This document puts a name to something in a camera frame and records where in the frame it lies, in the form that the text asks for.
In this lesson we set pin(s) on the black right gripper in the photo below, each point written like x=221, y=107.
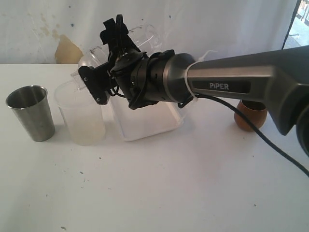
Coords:
x=130, y=70

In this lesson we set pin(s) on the clear dome shaker lid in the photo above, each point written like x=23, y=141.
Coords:
x=92, y=58

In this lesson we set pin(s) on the stainless steel cup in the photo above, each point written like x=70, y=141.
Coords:
x=31, y=107

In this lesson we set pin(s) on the clear plastic shaker body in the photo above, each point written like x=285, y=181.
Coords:
x=146, y=38

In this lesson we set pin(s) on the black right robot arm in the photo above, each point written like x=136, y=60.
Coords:
x=277, y=79

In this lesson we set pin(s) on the translucent plastic measuring cup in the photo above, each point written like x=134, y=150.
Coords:
x=82, y=115

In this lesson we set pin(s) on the white rectangular tray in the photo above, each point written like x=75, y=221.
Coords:
x=148, y=121

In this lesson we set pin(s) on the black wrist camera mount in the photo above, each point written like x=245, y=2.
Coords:
x=98, y=82

